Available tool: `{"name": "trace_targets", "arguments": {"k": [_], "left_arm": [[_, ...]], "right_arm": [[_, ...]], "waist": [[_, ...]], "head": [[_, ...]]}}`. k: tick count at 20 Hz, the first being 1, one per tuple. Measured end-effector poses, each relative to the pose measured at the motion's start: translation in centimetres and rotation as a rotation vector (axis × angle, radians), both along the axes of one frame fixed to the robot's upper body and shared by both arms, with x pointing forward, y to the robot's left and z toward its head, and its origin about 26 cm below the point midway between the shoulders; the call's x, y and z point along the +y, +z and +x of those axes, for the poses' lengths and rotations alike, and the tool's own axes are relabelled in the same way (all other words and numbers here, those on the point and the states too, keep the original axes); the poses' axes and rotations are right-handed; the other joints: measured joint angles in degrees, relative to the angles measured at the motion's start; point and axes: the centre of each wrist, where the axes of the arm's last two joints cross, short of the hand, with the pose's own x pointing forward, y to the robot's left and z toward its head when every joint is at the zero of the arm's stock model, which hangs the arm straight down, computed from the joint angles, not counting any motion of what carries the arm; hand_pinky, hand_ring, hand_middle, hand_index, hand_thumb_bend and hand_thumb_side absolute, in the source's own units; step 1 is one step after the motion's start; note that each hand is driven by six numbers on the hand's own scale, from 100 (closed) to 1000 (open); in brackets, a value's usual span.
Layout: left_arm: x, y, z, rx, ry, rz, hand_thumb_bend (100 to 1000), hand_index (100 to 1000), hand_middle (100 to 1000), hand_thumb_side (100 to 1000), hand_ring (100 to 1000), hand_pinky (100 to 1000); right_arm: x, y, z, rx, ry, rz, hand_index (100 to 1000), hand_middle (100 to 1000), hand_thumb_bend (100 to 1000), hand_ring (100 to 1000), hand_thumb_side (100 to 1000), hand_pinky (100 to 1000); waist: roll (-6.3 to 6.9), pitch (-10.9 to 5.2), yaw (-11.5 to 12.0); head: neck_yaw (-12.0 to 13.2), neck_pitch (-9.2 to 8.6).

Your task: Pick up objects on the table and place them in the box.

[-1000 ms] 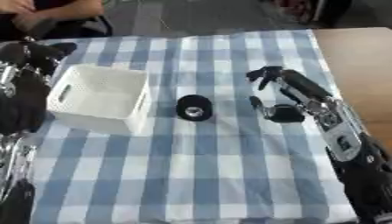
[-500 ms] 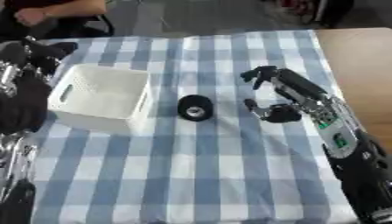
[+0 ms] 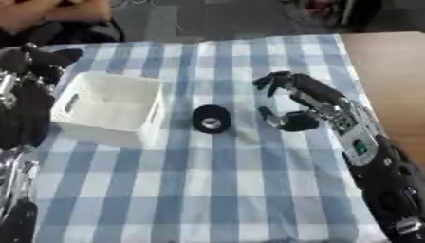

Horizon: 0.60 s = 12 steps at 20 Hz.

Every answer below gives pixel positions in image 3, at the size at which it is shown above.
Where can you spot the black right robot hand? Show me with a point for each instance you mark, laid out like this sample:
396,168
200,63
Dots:
310,87

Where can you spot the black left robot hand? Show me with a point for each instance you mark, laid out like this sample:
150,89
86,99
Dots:
25,95

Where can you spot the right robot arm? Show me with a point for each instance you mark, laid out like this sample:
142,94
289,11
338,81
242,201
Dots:
382,164

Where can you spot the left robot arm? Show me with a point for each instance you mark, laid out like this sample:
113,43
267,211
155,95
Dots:
14,190

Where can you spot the person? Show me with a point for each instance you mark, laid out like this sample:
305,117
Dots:
52,19

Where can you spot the white plastic basket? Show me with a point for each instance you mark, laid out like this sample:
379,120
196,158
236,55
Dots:
108,109

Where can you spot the black tape roll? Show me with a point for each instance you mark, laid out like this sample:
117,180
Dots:
211,119

